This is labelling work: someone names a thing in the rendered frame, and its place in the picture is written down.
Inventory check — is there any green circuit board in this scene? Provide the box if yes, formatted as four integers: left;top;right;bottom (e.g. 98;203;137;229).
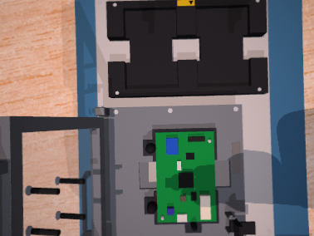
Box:
155;131;217;223

